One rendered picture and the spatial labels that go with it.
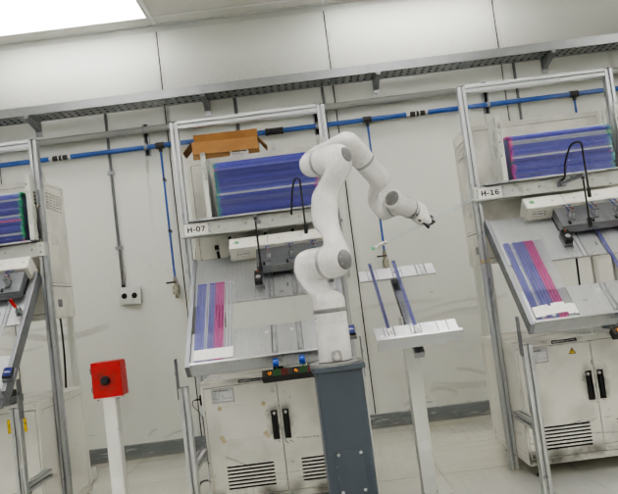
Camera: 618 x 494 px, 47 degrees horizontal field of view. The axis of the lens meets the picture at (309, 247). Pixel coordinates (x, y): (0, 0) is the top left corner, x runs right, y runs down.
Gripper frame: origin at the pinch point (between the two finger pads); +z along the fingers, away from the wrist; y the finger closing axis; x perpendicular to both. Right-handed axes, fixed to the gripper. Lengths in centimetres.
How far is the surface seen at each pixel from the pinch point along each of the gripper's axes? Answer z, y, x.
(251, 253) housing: -20, 24, 83
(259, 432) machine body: -13, -56, 109
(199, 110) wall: 41, 196, 143
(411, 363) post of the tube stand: 3, -54, 33
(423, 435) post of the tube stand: 11, -81, 43
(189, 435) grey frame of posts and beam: -53, -59, 113
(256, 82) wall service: 47, 187, 95
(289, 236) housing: -11, 26, 66
